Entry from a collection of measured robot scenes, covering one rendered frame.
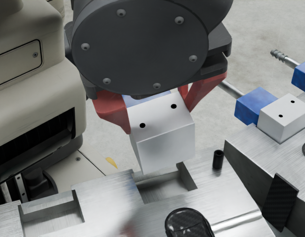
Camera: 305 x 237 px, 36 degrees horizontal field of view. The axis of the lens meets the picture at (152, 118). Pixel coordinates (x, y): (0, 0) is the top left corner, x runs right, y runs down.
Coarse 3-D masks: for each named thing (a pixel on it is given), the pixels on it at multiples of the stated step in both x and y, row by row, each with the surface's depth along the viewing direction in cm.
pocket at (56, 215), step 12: (72, 192) 43; (48, 204) 44; (60, 204) 44; (72, 204) 45; (24, 216) 43; (36, 216) 44; (48, 216) 44; (60, 216) 44; (72, 216) 44; (24, 228) 43; (36, 228) 43; (48, 228) 43; (60, 228) 43
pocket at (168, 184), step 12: (168, 168) 47; (180, 168) 47; (144, 180) 46; (156, 180) 47; (168, 180) 47; (180, 180) 48; (192, 180) 44; (144, 192) 46; (156, 192) 46; (168, 192) 46; (180, 192) 46; (144, 204) 45
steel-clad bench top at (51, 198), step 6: (222, 150) 59; (162, 168) 57; (138, 174) 56; (66, 192) 54; (42, 198) 54; (48, 198) 54; (54, 198) 54; (24, 204) 53; (30, 204) 53; (36, 204) 53; (258, 204) 53; (270, 228) 51; (276, 234) 50; (282, 234) 50; (288, 234) 50
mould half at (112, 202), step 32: (192, 160) 46; (224, 160) 46; (96, 192) 43; (128, 192) 43; (192, 192) 43; (224, 192) 43; (0, 224) 40; (96, 224) 40; (128, 224) 40; (160, 224) 40; (224, 224) 41; (256, 224) 41
